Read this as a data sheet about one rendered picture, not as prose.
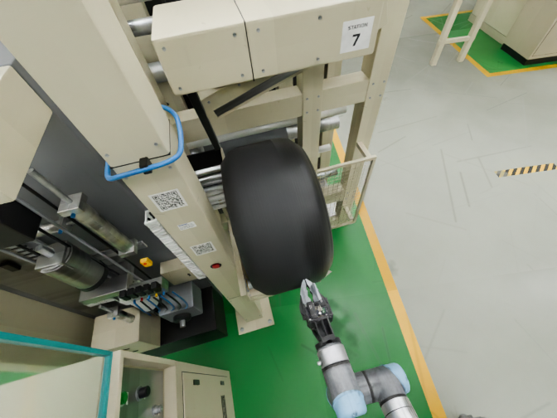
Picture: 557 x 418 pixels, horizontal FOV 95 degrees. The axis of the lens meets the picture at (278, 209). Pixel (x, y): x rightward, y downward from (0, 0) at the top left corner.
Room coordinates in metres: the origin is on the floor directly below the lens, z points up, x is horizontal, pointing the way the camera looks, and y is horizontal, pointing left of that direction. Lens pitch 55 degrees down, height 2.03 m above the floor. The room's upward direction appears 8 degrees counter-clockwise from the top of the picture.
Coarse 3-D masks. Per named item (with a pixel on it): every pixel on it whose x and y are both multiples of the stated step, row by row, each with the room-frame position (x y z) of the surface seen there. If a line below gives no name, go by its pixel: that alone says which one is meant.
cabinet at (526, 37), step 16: (528, 0) 3.76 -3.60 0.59; (544, 0) 3.54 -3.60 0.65; (528, 16) 3.63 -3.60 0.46; (544, 16) 3.41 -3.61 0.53; (512, 32) 3.71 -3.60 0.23; (528, 32) 3.48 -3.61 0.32; (544, 32) 3.27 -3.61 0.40; (512, 48) 3.56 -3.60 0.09; (528, 48) 3.33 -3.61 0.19; (544, 48) 3.24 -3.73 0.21; (528, 64) 3.26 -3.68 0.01
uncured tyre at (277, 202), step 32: (224, 160) 0.66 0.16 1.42; (256, 160) 0.59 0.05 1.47; (288, 160) 0.57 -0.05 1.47; (224, 192) 0.53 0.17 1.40; (256, 192) 0.47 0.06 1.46; (288, 192) 0.46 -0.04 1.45; (320, 192) 0.47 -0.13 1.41; (256, 224) 0.39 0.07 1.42; (288, 224) 0.38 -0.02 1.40; (320, 224) 0.38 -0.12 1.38; (256, 256) 0.32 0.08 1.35; (288, 256) 0.32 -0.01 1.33; (320, 256) 0.32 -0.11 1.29; (256, 288) 0.29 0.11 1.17; (288, 288) 0.27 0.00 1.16
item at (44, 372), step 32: (0, 352) 0.10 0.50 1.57; (32, 352) 0.11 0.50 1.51; (64, 352) 0.11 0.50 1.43; (96, 352) 0.12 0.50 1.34; (0, 384) 0.06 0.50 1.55; (32, 384) 0.06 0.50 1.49; (64, 384) 0.06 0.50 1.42; (96, 384) 0.06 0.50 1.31; (0, 416) 0.01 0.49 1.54; (32, 416) 0.01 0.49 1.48; (64, 416) 0.00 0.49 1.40; (96, 416) -0.01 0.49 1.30
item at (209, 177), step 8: (208, 152) 0.97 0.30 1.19; (216, 152) 0.98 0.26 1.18; (192, 160) 0.96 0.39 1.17; (200, 160) 0.96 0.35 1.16; (208, 160) 0.97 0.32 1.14; (216, 160) 0.98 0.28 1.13; (200, 168) 0.96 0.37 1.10; (208, 168) 0.86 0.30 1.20; (216, 168) 0.86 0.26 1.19; (200, 176) 0.84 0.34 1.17; (208, 176) 0.85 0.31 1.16; (216, 176) 0.84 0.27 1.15; (208, 184) 0.84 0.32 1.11; (216, 184) 0.86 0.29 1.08; (208, 192) 0.84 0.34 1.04; (216, 192) 0.84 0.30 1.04; (216, 200) 0.83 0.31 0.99; (224, 200) 0.85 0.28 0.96; (216, 208) 0.83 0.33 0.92
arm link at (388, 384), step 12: (372, 372) 0.01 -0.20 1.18; (384, 372) 0.00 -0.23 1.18; (396, 372) 0.00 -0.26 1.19; (372, 384) -0.02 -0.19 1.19; (384, 384) -0.02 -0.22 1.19; (396, 384) -0.03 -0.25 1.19; (408, 384) -0.03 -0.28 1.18; (372, 396) -0.04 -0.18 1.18; (384, 396) -0.05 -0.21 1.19; (396, 396) -0.05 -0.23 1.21; (384, 408) -0.07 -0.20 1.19; (396, 408) -0.07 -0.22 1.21; (408, 408) -0.07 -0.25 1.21
